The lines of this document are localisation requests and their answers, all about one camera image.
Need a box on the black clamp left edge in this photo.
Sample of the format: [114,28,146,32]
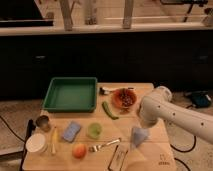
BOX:
[19,118,36,171]

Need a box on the blue sponge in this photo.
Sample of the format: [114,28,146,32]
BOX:
[62,121,81,142]

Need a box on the orange bowl with beans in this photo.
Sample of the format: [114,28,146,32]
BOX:
[112,88,137,109]

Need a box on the silver fork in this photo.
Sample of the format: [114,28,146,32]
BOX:
[88,138,122,152]

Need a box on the orange peach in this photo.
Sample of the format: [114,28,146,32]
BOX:
[72,143,87,159]

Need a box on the yellow banana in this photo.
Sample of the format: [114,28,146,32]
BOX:
[51,127,58,155]

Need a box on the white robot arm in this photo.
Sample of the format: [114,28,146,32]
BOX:
[139,86,213,144]

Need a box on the small green cup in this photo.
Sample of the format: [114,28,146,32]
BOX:
[87,123,102,139]

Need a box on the light blue towel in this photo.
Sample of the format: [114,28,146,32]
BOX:
[130,127,149,149]

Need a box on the small metal cup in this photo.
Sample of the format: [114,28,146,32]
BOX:
[36,115,51,132]

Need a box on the blue black device on floor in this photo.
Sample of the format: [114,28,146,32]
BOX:
[185,91,212,108]

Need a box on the green plastic tray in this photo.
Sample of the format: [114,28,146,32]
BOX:
[43,77,97,112]

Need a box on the black cable right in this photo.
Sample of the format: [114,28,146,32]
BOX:
[169,134,198,154]

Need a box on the white round container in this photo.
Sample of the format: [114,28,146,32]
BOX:
[25,133,47,154]

